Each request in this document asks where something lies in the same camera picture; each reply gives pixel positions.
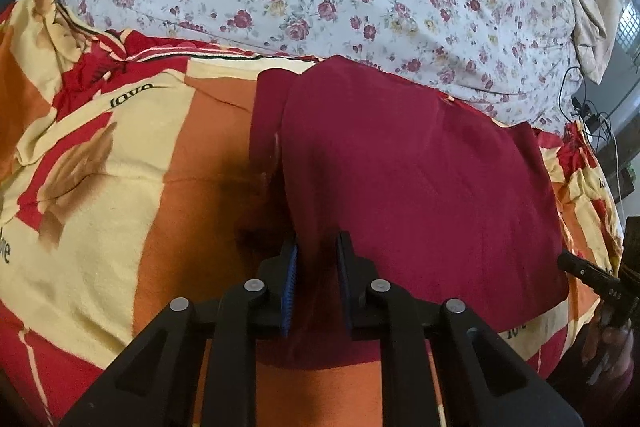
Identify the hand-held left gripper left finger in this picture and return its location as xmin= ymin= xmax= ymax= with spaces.
xmin=60 ymin=239 xmax=302 ymax=427

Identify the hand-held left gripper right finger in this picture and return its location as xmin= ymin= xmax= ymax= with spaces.
xmin=334 ymin=231 xmax=586 ymax=427

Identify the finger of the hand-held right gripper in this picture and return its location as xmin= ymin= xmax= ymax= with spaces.
xmin=557 ymin=252 xmax=623 ymax=295

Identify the maroon fleece garment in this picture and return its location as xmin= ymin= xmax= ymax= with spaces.
xmin=248 ymin=57 xmax=572 ymax=373

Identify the person's right hand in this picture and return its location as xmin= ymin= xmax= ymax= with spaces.
xmin=590 ymin=309 xmax=633 ymax=388

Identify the dark wooden furniture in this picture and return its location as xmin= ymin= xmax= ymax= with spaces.
xmin=592 ymin=107 xmax=636 ymax=220

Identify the orange yellow red printed blanket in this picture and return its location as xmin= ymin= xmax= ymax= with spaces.
xmin=0 ymin=0 xmax=627 ymax=427

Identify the barred window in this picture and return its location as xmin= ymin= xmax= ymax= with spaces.
xmin=617 ymin=0 xmax=640 ymax=75

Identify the black cable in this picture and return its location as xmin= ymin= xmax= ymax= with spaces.
xmin=559 ymin=66 xmax=617 ymax=135

